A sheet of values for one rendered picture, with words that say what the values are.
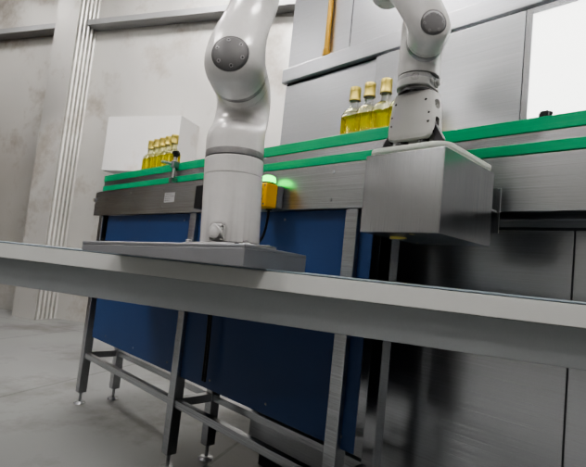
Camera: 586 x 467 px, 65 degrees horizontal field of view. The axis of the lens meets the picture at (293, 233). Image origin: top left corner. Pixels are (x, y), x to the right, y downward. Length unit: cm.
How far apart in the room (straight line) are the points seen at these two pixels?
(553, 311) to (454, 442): 72
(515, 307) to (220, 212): 53
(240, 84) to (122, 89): 444
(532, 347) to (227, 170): 60
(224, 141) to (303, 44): 113
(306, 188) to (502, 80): 59
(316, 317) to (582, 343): 40
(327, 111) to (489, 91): 61
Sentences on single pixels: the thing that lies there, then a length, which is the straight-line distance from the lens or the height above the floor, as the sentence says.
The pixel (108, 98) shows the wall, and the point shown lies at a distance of 541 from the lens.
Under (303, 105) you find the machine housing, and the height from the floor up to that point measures 140.
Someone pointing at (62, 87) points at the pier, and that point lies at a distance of 549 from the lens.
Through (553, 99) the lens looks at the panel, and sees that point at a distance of 133.
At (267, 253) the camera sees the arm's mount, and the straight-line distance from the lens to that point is 79.
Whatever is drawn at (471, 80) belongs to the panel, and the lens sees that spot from 144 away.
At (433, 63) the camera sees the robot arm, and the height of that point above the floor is 119.
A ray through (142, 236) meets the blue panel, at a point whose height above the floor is 83.
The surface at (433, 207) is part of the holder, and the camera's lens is 85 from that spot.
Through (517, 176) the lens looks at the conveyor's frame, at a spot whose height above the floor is 100.
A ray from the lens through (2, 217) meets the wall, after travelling 612.
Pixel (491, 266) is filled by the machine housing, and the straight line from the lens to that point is 131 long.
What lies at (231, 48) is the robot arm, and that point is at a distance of 92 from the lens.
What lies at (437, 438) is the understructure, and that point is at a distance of 142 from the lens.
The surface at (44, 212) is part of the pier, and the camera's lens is 525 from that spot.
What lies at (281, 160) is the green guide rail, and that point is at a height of 108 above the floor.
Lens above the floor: 75
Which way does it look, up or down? 5 degrees up
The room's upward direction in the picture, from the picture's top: 6 degrees clockwise
